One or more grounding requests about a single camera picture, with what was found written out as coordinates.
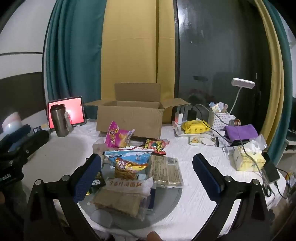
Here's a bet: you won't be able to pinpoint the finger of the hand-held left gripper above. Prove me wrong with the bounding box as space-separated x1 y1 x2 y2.
13 130 50 161
3 125 31 145

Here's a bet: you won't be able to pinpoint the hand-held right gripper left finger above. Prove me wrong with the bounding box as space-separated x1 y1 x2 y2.
24 153 109 241

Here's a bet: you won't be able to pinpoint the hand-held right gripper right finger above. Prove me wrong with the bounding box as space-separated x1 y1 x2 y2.
192 153 275 241

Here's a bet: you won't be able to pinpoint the black snack packet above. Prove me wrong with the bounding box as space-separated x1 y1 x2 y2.
87 171 107 194

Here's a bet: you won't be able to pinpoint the clear bun packet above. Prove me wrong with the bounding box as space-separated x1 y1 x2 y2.
92 137 109 156

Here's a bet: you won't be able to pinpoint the toast bread packet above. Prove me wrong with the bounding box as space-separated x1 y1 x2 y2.
91 177 154 220

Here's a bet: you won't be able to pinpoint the orange snack bag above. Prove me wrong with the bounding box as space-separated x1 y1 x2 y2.
114 158 148 180

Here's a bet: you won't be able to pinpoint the brown biscuit packet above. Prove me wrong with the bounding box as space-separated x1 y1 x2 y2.
148 155 184 188

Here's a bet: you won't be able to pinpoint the blue white snack bag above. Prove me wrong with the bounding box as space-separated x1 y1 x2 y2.
103 146 154 169

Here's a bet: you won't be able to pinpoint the pink snack bag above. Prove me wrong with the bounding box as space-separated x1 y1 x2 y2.
105 121 136 148

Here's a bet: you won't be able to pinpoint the red snack bag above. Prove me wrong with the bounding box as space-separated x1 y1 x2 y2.
142 138 170 155

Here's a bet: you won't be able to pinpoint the brown cardboard box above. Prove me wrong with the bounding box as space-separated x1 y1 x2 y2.
84 83 190 139

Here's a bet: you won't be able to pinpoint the person's left forearm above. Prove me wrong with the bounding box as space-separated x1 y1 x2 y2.
0 183 29 234

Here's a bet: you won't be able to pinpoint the person's right hand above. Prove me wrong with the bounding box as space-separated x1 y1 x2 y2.
147 231 163 241

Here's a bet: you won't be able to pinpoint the pale pastel bowl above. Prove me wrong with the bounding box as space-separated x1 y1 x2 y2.
2 112 22 133

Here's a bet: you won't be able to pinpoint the steel tumbler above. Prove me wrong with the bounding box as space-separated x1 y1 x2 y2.
50 104 72 138

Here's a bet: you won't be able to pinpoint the yellow tissue pack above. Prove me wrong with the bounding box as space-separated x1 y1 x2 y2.
232 140 266 172

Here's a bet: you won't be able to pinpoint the grey round mat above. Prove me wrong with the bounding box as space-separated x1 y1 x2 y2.
77 151 183 231

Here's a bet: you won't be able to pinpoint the black notebook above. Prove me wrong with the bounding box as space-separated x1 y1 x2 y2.
229 138 251 147

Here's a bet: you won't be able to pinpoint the tablet with red screen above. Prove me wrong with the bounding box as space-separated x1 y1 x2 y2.
47 96 87 130

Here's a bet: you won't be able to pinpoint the yellow cloth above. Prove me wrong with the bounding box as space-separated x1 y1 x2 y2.
181 119 211 135

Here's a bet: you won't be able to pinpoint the purple cloth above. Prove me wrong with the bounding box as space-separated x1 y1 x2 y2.
223 124 259 142

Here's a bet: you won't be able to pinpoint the white plastic basket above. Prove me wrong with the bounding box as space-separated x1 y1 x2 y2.
208 109 232 131

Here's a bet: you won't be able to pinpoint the black scissors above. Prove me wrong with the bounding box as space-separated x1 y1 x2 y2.
262 184 273 198

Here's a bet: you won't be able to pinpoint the black power bank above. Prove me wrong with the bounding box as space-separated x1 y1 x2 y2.
261 152 281 184

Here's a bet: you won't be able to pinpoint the clear plastic bag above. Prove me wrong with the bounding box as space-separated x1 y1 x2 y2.
254 134 268 151

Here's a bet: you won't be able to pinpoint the teal curtain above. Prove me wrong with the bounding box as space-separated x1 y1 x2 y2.
43 0 109 121
261 0 294 158

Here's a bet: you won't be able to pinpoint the white desk lamp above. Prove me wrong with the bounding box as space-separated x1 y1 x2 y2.
228 78 255 121

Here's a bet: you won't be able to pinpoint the dark glass door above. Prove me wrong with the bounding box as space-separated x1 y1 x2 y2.
174 0 271 130

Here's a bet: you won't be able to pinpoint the yellow curtain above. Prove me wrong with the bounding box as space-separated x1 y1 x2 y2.
100 0 176 109
253 0 285 142

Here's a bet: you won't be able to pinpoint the black cable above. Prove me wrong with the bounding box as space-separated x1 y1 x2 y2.
179 104 234 143

